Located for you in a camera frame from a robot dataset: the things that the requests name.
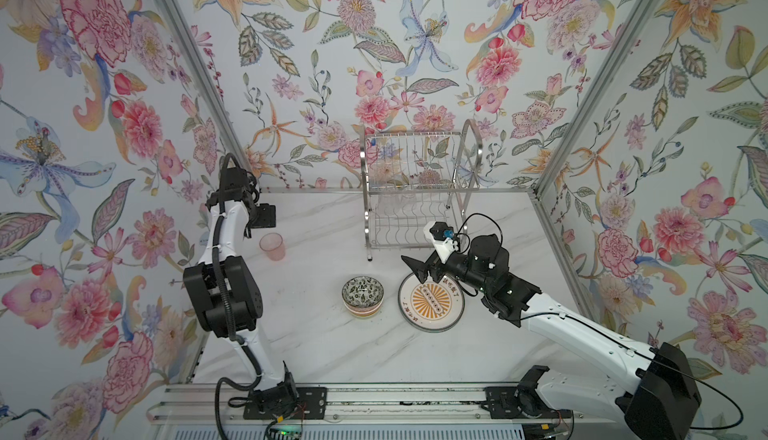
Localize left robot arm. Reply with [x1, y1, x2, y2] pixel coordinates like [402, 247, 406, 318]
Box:
[183, 154, 299, 421]

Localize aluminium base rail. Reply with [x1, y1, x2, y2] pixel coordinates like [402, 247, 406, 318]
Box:
[148, 383, 614, 439]

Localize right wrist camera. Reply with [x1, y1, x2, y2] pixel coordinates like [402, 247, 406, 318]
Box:
[423, 221, 460, 264]

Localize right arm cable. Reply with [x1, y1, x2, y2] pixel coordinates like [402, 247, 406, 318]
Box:
[452, 211, 745, 432]

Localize red patterned bowl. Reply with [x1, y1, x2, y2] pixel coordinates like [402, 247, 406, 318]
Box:
[341, 276, 384, 310]

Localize orange white bowl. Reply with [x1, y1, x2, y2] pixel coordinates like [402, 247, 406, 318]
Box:
[345, 305, 381, 318]

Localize pink tinted glass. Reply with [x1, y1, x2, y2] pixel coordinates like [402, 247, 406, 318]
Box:
[259, 233, 286, 262]

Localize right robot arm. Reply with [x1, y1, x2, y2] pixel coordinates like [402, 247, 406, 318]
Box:
[403, 228, 702, 439]

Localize chrome two-tier dish rack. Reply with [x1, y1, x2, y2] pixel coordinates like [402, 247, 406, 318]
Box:
[359, 120, 483, 261]

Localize patterned plate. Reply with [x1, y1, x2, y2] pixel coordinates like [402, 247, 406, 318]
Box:
[397, 274, 465, 333]

